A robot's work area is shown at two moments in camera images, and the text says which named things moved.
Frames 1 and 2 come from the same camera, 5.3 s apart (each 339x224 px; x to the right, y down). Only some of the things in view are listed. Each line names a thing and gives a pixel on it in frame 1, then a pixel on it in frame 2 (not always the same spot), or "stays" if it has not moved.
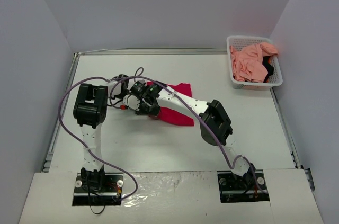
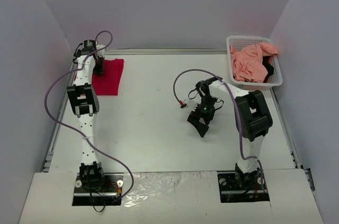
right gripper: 140,87 -> 201,116
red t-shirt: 170,115 -> 108,83
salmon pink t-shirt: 248,63 stays
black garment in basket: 269,67 stays
